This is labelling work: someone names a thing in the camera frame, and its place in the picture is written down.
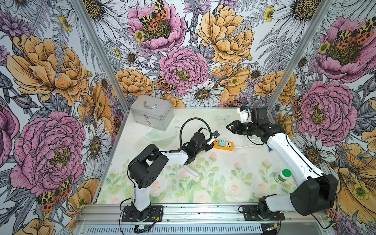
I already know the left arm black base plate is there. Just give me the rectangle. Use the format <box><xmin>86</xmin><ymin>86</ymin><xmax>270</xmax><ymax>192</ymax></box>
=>
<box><xmin>121</xmin><ymin>205</ymin><xmax>164</xmax><ymax>222</ymax></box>

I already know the silver metal case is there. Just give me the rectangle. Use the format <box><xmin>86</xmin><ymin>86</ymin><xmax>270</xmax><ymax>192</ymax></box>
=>
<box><xmin>130</xmin><ymin>95</ymin><xmax>174</xmax><ymax>131</ymax></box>

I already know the orange power strip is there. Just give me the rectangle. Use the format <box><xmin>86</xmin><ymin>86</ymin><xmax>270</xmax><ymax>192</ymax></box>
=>
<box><xmin>213</xmin><ymin>140</ymin><xmax>234</xmax><ymax>151</ymax></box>

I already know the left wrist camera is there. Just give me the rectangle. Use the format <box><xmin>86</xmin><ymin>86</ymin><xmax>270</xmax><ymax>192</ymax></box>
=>
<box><xmin>210</xmin><ymin>131</ymin><xmax>220</xmax><ymax>142</ymax></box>

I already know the black corrugated cable conduit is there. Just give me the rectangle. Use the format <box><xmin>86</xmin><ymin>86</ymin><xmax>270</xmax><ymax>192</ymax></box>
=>
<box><xmin>167</xmin><ymin>117</ymin><xmax>212</xmax><ymax>153</ymax></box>

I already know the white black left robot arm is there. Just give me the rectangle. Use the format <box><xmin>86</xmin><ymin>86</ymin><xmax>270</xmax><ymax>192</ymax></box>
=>
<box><xmin>127</xmin><ymin>131</ymin><xmax>219</xmax><ymax>221</ymax></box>

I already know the teal USB charger adapter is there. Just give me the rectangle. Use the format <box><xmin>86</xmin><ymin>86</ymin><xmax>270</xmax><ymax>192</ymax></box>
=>
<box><xmin>218</xmin><ymin>140</ymin><xmax>226</xmax><ymax>147</ymax></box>

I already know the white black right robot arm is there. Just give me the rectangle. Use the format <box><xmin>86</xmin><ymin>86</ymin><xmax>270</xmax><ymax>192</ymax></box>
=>
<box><xmin>226</xmin><ymin>106</ymin><xmax>338</xmax><ymax>219</ymax></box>

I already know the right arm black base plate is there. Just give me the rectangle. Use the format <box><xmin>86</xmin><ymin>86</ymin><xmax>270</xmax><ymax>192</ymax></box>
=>
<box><xmin>238</xmin><ymin>204</ymin><xmax>286</xmax><ymax>221</ymax></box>

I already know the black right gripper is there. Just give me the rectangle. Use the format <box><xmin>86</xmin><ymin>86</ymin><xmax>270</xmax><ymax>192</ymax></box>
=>
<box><xmin>226</xmin><ymin>120</ymin><xmax>258</xmax><ymax>137</ymax></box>

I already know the green capped white bottle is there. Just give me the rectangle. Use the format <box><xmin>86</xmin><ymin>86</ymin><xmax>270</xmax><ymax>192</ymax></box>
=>
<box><xmin>274</xmin><ymin>169</ymin><xmax>292</xmax><ymax>184</ymax></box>

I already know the aluminium front rail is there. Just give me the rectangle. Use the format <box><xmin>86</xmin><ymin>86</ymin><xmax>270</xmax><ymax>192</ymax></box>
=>
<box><xmin>74</xmin><ymin>203</ymin><xmax>335</xmax><ymax>235</ymax></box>

